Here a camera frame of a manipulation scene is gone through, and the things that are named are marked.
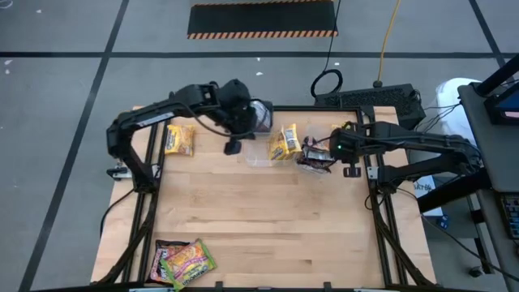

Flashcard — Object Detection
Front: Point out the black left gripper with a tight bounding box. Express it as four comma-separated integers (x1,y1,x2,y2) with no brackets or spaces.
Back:
217,78,260,141

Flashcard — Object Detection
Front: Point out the black fire noodle ramen pack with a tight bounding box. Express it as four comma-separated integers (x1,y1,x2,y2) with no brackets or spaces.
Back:
297,157,336,175
302,135,325,150
302,146,337,162
148,238,191,284

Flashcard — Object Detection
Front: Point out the clear plastic bin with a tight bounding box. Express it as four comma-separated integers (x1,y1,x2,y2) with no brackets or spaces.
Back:
242,128,303,168
294,121,338,176

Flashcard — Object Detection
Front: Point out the dark gray plastic bin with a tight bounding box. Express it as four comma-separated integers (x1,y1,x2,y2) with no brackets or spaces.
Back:
242,100,275,137

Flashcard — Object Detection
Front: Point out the black control box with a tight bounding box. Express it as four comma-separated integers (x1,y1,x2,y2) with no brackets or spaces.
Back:
314,83,427,131

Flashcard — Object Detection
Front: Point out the black hazard-striped floor mat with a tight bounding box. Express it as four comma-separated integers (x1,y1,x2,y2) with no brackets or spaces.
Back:
187,0,339,41

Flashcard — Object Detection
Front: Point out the white paper sheet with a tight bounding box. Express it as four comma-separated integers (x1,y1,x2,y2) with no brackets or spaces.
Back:
413,176,445,218

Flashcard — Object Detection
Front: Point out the white bag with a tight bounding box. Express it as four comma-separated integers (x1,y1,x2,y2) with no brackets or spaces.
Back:
425,77,483,139

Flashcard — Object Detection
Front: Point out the gray desk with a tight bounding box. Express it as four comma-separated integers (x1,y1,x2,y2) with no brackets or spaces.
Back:
457,80,519,194

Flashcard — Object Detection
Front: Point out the black monitor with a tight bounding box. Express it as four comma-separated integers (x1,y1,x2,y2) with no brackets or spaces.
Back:
484,80,519,127

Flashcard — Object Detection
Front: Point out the black keyboard device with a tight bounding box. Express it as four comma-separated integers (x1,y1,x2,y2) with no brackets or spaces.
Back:
500,194,519,240

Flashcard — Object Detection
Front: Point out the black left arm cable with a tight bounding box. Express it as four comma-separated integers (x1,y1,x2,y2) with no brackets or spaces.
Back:
178,101,260,141

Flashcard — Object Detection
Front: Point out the black metal table frame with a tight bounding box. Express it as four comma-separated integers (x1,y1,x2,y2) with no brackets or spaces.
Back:
91,91,437,292

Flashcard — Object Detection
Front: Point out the black hanging cable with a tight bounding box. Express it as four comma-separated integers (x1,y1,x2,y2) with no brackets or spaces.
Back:
310,0,344,98

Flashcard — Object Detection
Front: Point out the yellow hanging cable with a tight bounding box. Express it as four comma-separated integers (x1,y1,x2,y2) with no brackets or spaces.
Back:
376,0,402,86

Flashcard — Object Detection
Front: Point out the black floor cable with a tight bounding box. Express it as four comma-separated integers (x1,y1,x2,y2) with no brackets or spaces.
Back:
358,186,519,273

